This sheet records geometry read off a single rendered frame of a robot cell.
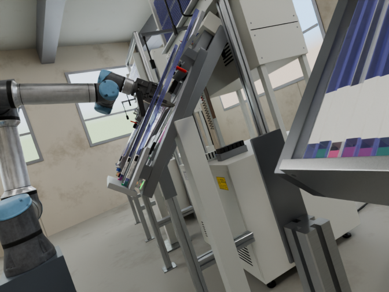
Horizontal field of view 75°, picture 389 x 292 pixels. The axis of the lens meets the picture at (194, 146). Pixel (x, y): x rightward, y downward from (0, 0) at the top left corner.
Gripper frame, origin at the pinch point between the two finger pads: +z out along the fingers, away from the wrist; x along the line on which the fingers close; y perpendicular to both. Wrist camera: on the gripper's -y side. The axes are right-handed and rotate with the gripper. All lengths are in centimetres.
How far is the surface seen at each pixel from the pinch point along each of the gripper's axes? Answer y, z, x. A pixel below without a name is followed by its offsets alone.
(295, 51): 42, 49, -21
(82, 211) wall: -116, -27, 355
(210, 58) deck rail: 19.9, 6.9, -21.1
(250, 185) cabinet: -28, 39, -21
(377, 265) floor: -49, 97, -40
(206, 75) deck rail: 12.1, 6.9, -21.1
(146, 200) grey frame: -51, 10, 50
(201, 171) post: -31, 4, -49
